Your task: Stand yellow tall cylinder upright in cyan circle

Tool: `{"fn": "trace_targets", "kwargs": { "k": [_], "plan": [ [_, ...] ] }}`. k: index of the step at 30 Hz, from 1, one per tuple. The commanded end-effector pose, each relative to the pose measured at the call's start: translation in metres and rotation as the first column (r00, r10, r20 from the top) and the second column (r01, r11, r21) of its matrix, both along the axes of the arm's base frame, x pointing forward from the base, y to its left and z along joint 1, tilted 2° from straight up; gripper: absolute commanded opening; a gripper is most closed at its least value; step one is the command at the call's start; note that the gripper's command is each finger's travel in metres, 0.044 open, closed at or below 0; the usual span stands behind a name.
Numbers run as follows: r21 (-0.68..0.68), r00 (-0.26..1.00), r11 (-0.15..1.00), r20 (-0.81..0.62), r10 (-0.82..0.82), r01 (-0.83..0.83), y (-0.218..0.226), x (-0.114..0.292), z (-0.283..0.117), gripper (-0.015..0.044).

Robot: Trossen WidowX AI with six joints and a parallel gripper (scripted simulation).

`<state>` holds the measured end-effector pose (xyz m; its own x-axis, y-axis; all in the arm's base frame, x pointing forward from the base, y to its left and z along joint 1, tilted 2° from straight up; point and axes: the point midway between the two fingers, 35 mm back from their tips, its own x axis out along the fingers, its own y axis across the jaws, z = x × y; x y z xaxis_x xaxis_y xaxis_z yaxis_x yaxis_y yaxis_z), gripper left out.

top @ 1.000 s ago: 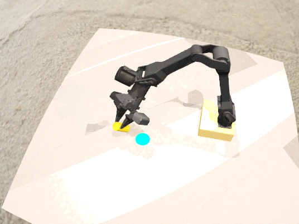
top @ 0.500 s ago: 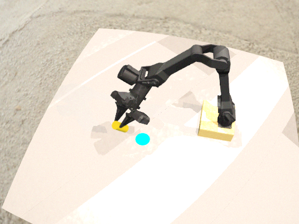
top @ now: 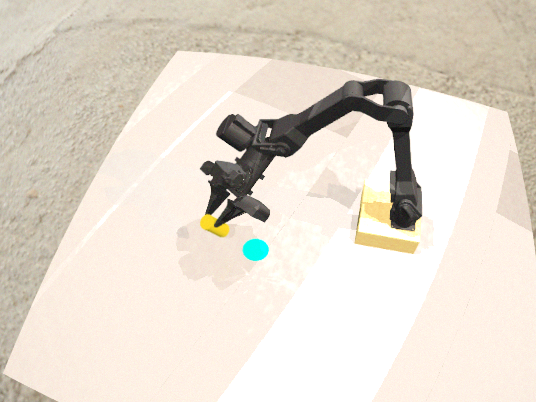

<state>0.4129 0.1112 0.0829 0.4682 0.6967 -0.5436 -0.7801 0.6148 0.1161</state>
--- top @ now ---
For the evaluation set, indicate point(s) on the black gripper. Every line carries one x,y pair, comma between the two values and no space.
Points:
243,203

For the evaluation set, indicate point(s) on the yellow cylinder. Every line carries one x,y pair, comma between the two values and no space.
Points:
207,222

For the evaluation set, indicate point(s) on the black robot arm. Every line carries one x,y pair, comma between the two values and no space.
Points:
289,133

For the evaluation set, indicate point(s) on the cyan circle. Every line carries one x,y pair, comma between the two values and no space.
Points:
255,249

